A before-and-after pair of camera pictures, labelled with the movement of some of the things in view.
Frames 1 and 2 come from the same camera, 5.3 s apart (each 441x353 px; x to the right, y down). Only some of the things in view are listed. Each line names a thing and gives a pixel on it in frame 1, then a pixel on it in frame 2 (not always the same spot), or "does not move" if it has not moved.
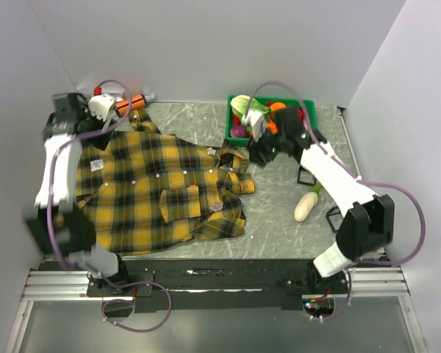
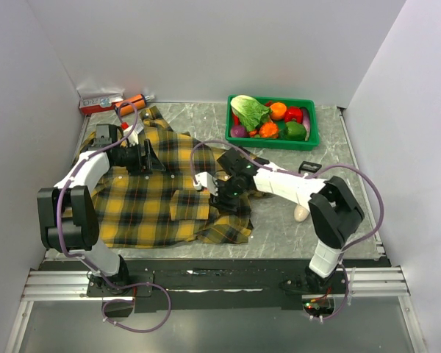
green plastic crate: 242,141 does not move
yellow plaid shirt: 148,190 does not move
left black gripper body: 99,141 → 131,157
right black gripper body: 268,146 → 228,192
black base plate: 212,285 does not move
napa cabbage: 239,104 does not move
